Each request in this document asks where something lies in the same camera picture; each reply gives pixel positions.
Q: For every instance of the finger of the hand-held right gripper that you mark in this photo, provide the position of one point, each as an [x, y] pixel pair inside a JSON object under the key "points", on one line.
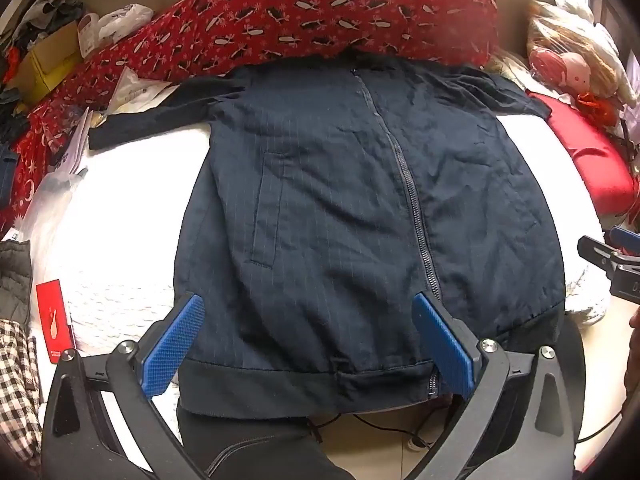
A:
{"points": [[597, 252], [626, 236]]}

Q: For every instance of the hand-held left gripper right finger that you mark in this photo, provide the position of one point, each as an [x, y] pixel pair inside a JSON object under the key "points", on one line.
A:
{"points": [[445, 345]]}

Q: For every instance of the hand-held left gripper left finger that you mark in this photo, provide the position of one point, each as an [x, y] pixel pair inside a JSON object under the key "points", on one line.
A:
{"points": [[175, 345]]}

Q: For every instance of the navy zip jacket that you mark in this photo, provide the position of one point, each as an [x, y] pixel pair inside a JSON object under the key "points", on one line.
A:
{"points": [[325, 210]]}

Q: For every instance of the pile of dark clothes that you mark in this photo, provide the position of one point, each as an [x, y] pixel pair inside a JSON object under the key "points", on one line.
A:
{"points": [[47, 10]]}

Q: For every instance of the person's right hand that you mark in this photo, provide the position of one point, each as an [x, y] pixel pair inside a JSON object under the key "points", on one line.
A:
{"points": [[634, 360]]}

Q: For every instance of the red pillow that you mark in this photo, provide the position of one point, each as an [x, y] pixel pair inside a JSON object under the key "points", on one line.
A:
{"points": [[590, 160]]}

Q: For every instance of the white textured bedspread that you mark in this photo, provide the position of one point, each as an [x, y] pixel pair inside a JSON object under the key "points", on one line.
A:
{"points": [[115, 240]]}

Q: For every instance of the red paper envelope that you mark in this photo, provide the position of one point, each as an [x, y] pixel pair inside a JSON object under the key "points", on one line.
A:
{"points": [[55, 322]]}

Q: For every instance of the person's dark pants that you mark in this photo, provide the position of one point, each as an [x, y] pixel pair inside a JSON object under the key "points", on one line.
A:
{"points": [[250, 445]]}

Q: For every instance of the black white checked cloth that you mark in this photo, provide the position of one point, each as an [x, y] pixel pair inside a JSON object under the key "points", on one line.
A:
{"points": [[17, 390]]}

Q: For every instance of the grey quilted garment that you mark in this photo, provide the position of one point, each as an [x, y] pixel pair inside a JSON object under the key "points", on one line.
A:
{"points": [[14, 280]]}

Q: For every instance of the pink plush toy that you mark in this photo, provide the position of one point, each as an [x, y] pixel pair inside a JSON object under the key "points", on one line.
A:
{"points": [[565, 67]]}

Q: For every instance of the translucent plastic bag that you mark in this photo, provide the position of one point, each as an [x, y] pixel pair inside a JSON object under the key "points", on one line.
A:
{"points": [[52, 200]]}

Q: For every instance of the bagged brown plush toy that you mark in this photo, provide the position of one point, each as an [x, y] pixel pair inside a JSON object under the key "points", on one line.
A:
{"points": [[595, 45]]}

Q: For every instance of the white paper sheets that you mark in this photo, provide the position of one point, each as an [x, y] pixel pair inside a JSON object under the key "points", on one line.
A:
{"points": [[75, 142]]}

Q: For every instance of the red star-print cloth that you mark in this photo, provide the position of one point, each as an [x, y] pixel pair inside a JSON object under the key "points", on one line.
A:
{"points": [[30, 170]]}

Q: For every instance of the clear plastic package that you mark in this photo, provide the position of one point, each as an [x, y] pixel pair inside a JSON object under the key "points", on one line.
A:
{"points": [[135, 92]]}

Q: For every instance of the cardboard box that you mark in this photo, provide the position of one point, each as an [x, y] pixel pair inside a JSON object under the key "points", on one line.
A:
{"points": [[47, 62]]}

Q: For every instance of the white plastic bag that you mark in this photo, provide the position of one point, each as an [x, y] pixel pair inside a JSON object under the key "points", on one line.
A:
{"points": [[120, 22]]}

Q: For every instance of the red printed blanket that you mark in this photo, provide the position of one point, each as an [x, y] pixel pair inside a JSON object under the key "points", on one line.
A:
{"points": [[310, 10]]}

